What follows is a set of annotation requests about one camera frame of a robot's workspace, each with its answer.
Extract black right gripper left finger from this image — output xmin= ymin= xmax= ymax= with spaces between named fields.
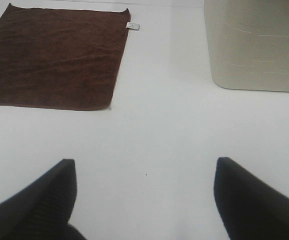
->
xmin=0 ymin=159 xmax=85 ymax=240

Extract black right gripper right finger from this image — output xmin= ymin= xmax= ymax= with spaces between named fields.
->
xmin=213 ymin=157 xmax=289 ymax=240

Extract beige plastic basket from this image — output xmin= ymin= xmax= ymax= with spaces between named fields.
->
xmin=203 ymin=0 xmax=289 ymax=92

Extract brown towel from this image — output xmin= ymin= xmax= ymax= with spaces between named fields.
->
xmin=0 ymin=4 xmax=131 ymax=111

